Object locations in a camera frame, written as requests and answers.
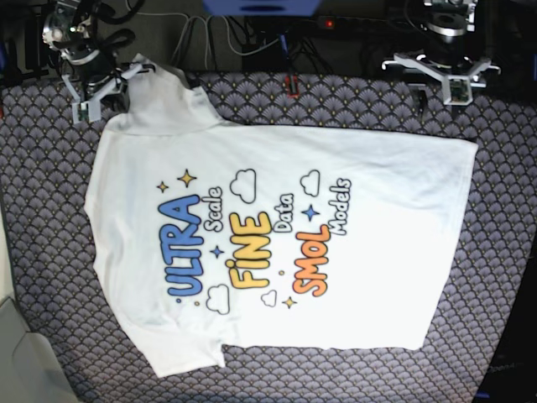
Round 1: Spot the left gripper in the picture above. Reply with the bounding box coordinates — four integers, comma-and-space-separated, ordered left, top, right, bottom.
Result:
421, 39, 472, 74

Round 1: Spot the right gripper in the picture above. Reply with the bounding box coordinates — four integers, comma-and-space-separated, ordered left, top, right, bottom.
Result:
62, 48, 126, 101

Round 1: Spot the white printed T-shirt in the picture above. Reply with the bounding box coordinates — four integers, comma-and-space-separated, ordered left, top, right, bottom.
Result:
85, 66, 477, 378

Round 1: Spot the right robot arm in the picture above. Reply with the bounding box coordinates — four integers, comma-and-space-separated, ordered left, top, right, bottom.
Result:
42, 1, 143, 110

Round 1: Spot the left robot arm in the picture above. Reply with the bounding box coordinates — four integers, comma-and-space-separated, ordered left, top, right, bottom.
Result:
420, 0, 477, 76

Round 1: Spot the black power strip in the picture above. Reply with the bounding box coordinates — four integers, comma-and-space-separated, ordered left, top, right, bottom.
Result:
315, 15, 388, 31

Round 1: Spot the blue box at top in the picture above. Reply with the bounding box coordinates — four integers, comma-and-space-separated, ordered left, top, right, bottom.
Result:
203, 0, 321, 17

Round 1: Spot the red clamp on table edge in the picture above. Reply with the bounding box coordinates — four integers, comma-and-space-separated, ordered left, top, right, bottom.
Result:
284, 74, 300, 98

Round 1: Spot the patterned purple table cloth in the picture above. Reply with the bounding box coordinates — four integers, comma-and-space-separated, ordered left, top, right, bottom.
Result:
1, 73, 536, 402

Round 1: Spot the grey plastic bin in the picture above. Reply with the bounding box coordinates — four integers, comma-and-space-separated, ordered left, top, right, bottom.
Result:
1, 297, 78, 402

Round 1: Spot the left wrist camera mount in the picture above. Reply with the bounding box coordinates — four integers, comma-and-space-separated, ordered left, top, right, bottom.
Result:
381, 53, 502, 107

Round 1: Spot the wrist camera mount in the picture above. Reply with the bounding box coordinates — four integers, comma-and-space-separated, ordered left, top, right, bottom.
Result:
61, 62, 156, 124
381, 53, 502, 107

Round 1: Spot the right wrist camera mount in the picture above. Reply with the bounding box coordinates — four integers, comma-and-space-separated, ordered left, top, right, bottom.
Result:
61, 62, 156, 124

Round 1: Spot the white cable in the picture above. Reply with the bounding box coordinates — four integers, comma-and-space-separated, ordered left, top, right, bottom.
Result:
167, 16, 281, 68

